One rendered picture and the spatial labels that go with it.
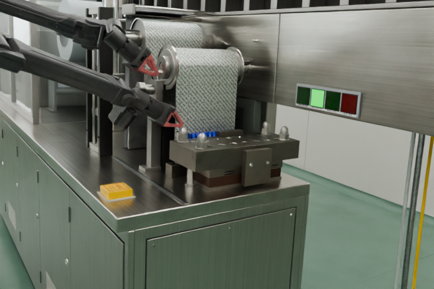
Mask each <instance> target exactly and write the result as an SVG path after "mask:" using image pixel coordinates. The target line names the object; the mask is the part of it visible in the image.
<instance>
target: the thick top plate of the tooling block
mask: <svg viewBox="0 0 434 289"><path fill-rule="evenodd" d="M270 133H271V134H270V135H262V134H260V132H258V133H250V134H243V135H239V136H232V137H217V136H214V137H207V147H208V149H204V150H201V149H197V148H196V142H197V140H198V138H192V139H188V141H189V142H188V143H179V142H177V140H170V149H169V159H170V160H172V161H174V162H176V163H178V164H180V165H182V166H184V167H186V168H188V169H190V170H192V171H193V172H202V171H207V170H216V169H221V168H230V167H235V166H242V157H243V150H249V149H255V148H267V147H269V148H272V158H271V162H273V161H282V160H287V159H296V158H298V154H299V146H300V141H299V140H296V139H292V138H290V137H289V140H288V141H282V140H279V139H278V138H279V134H275V133H272V132H270Z"/></svg>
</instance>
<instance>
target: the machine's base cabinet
mask: <svg viewBox="0 0 434 289"><path fill-rule="evenodd" d="M308 203H309V195H303V196H300V197H294V198H290V199H284V200H281V201H275V202H271V203H265V204H259V205H255V206H249V207H245V208H239V209H236V210H230V211H226V212H220V213H217V214H211V215H205V216H201V217H195V218H191V219H185V220H182V221H176V222H172V223H166V224H160V225H156V226H150V227H146V228H140V229H137V230H131V231H128V232H122V233H116V232H115V231H114V230H113V229H112V228H111V227H110V226H109V225H108V224H107V223H106V222H105V221H104V220H103V219H102V218H101V217H100V215H99V214H98V213H97V212H96V211H95V210H94V209H93V208H92V207H91V206H90V205H89V204H88V203H87V202H86V201H85V200H84V199H83V198H82V197H81V196H80V195H79V194H78V193H77V192H76V191H75V190H74V189H73V188H72V187H71V186H70V185H69V184H68V183H67V182H66V181H65V180H64V179H63V178H62V177H61V176H60V175H59V174H58V173H57V172H56V171H55V170H54V169H53V168H52V167H51V166H50V165H49V164H48V163H47V162H46V161H45V160H44V159H43V158H42V157H41V156H40V155H39V154H38V153H37V152H36V151H35V150H34V149H33V148H32V147H31V146H30V145H29V144H28V143H27V141H26V140H25V139H24V138H23V137H22V136H21V135H20V134H19V133H18V132H17V131H16V130H15V129H14V128H13V127H12V126H11V125H10V124H9V123H8V122H7V121H6V120H5V119H4V118H3V117H2V116H1V115H0V213H1V215H2V217H3V219H4V221H5V224H6V226H7V228H8V231H9V232H10V235H11V236H12V239H13V241H14V243H15V246H16V248H17V250H18V252H19V255H20V256H21V258H22V260H23V263H24V265H25V267H26V270H27V272H28V274H29V276H30V278H31V280H32V282H33V284H34V287H35V289H301V282H302V268H303V261H304V246H305V233H306V225H307V211H308Z"/></svg>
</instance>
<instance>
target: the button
mask: <svg viewBox="0 0 434 289"><path fill-rule="evenodd" d="M100 193H101V194H102V195H104V196H105V197H106V198H107V199H108V200H111V199H119V198H124V197H132V188H131V187H129V186H128V185H126V184H125V183H114V184H105V185H101V186H100Z"/></svg>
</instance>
